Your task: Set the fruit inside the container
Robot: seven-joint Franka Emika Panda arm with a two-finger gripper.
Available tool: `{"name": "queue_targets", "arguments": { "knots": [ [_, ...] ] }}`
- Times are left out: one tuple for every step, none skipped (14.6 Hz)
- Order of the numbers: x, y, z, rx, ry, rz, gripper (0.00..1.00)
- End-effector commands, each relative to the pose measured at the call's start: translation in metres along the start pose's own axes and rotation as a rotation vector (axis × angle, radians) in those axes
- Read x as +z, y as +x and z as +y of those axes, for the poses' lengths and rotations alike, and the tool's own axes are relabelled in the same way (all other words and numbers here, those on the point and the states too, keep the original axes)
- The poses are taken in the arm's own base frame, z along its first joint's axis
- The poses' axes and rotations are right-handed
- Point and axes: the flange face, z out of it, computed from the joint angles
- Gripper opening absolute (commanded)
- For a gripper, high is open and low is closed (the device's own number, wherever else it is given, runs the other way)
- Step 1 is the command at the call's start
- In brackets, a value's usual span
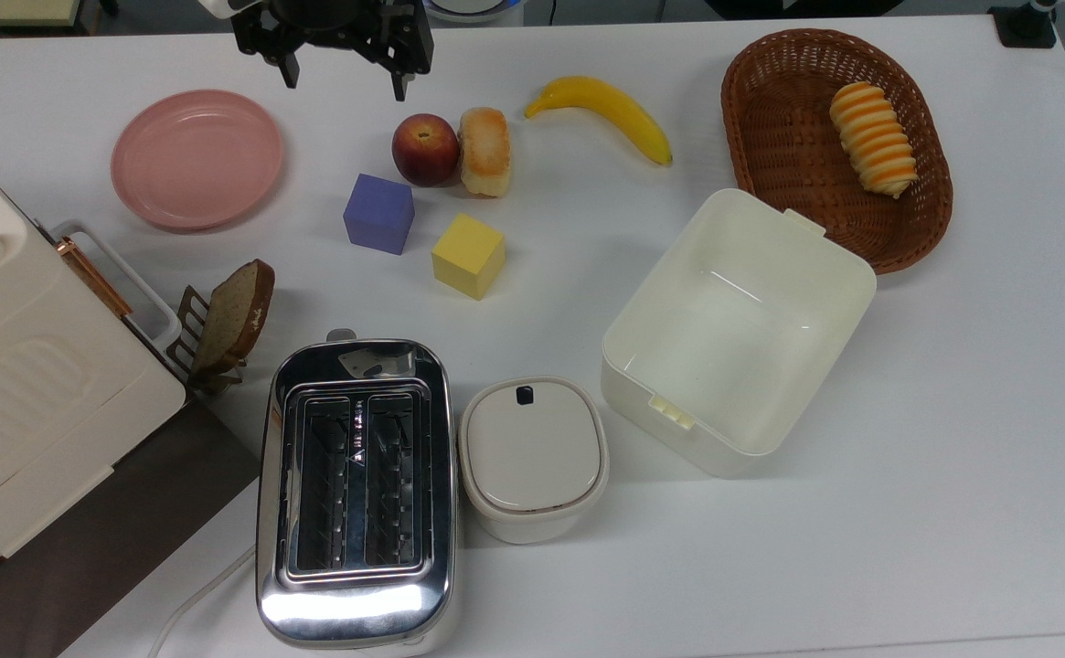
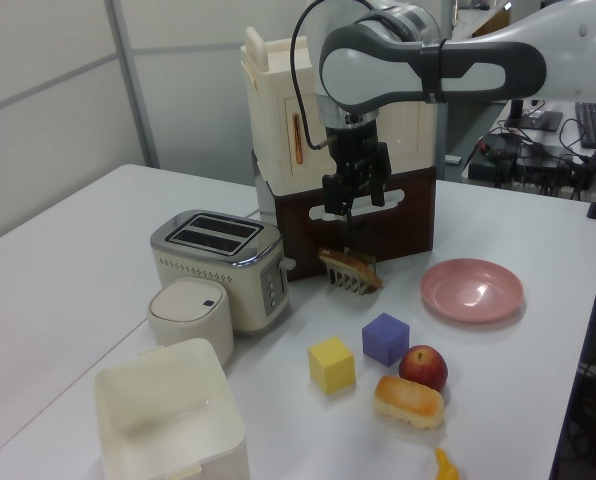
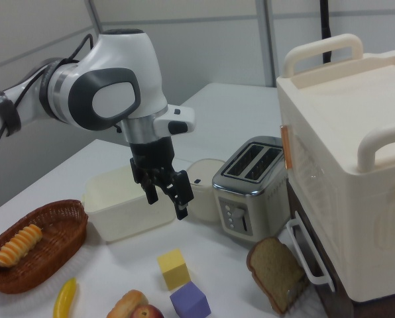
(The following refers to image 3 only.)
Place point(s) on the white square plastic container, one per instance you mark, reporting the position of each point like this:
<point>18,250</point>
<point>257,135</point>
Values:
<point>118,218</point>

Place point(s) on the small white lidded bin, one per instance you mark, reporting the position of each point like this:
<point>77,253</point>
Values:
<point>202,202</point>

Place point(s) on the yellow cube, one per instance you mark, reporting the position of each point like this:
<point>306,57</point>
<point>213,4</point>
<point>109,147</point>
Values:
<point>174,268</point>

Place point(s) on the yellow banana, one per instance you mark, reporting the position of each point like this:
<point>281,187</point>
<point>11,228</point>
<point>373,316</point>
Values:
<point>65,298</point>

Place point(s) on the cream toy cabinet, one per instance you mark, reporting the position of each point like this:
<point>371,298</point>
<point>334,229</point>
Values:
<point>350,132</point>

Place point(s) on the cream and silver toaster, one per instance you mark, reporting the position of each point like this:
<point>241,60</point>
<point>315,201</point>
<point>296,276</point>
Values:
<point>267,198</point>

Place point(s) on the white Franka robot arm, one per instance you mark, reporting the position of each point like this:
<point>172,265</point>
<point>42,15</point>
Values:
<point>124,56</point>

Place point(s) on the brown bread slice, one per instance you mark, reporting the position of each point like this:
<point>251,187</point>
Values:
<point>273,268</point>

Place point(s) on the red apple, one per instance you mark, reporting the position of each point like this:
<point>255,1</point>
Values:
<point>147,313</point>

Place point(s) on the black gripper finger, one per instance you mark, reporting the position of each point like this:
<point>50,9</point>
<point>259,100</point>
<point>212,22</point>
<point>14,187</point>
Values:
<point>151,189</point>
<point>181,192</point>

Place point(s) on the purple cube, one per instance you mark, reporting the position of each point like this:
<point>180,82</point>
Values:
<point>189,301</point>

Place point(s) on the brown wicker basket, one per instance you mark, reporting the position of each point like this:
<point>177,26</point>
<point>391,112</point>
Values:
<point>58,232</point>

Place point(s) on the golden oblong bun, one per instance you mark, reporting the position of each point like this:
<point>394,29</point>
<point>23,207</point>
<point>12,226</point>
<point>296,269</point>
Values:
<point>128,303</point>

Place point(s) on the twisted striped bread roll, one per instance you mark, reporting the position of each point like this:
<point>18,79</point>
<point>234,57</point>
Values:
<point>18,245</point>

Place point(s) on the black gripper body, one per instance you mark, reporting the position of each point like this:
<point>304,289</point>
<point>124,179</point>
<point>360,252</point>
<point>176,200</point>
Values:
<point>151,152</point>

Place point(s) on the black pole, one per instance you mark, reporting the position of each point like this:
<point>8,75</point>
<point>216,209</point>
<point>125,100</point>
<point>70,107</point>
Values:
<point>325,26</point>

